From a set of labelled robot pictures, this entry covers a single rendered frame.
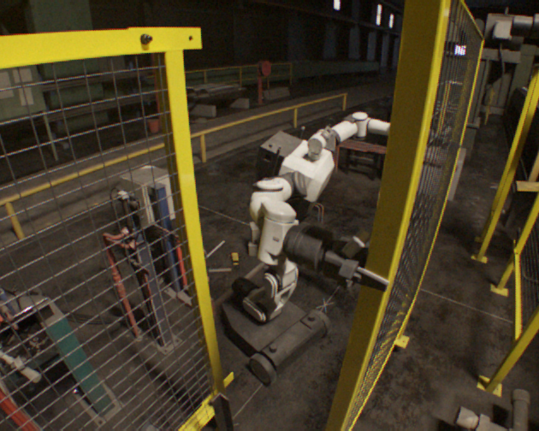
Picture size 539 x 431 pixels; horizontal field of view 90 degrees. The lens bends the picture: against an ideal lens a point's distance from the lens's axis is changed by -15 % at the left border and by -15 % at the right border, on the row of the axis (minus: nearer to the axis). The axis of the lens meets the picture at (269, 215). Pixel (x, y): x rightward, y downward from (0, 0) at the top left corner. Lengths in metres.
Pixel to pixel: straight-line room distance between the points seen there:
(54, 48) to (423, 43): 0.60
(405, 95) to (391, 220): 0.19
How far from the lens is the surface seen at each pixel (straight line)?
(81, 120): 9.74
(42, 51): 0.68
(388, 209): 0.51
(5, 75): 6.72
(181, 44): 0.85
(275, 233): 0.65
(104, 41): 0.73
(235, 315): 2.23
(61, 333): 1.66
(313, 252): 0.60
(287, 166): 1.27
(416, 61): 0.46
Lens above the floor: 1.80
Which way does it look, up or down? 29 degrees down
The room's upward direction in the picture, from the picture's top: straight up
